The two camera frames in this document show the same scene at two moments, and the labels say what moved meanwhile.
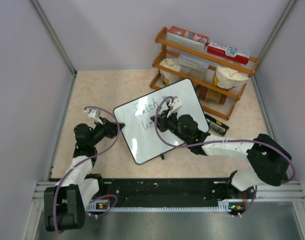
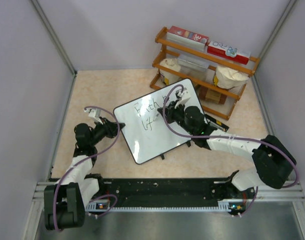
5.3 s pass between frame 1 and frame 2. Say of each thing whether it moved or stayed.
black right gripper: moved
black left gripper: stayed
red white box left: stayed
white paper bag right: stayed
